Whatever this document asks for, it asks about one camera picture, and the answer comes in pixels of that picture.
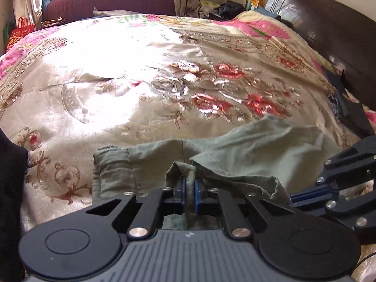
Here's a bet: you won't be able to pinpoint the blue pillow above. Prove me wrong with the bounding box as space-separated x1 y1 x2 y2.
255 7 292 22

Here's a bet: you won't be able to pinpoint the black clothes pile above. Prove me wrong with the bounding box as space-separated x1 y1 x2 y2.
210 1 248 22

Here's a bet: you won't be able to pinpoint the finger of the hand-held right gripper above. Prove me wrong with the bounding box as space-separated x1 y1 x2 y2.
289 135 376 202
292 188 376 245

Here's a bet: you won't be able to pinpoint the green bag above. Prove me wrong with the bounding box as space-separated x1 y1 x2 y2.
2 23 11 51

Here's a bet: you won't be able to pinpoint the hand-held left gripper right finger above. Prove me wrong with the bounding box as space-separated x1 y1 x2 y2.
194 177 297 239

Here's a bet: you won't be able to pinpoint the olive green pants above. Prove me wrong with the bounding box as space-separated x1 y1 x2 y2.
92 114 329 230

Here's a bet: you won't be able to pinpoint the red shopping bag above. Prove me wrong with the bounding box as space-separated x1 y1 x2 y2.
8 17 36 54

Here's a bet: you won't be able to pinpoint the grey pillow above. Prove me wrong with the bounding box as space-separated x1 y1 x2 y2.
93 5 142 17

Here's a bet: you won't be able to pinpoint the pale plastic bag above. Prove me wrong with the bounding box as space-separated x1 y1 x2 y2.
199 0 221 11

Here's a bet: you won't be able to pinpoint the dark blue cloth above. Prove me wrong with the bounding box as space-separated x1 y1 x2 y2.
325 70 375 139

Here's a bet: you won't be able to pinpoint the dark wooden headboard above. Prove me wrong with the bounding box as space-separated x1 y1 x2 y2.
264 0 376 110

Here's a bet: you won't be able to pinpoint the beige floral satin bedspread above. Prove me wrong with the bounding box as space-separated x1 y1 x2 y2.
0 20 376 282

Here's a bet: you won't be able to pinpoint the person's black clothing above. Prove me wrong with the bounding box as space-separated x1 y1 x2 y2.
0 129 29 282

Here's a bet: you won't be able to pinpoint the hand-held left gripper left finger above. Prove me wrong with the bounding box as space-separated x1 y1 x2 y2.
85 177 186 240

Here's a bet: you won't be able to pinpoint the maroon sofa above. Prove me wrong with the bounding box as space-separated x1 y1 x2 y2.
41 0 180 24

